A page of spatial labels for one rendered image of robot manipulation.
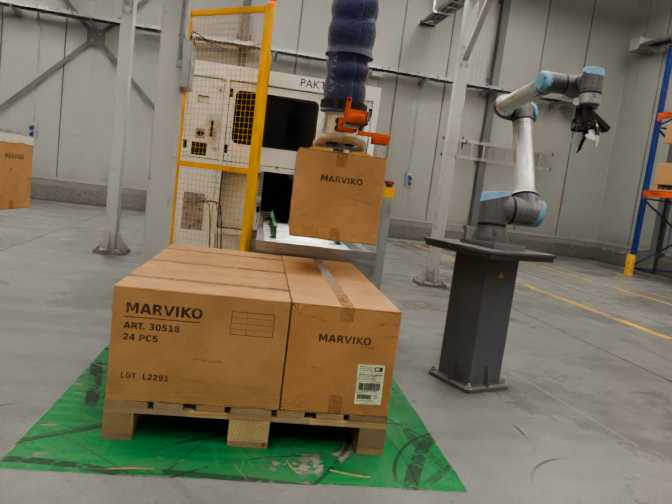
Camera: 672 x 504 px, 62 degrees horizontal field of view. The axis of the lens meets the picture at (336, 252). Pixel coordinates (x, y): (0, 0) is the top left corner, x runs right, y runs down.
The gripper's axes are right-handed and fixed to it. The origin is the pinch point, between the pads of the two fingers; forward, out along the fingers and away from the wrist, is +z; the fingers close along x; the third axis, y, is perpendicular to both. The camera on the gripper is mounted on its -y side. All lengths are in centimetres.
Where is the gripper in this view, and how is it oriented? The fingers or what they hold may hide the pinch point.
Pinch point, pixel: (587, 151)
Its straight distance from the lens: 278.4
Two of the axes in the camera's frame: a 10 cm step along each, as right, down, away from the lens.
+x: 1.2, 0.5, -9.9
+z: -1.2, 9.9, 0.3
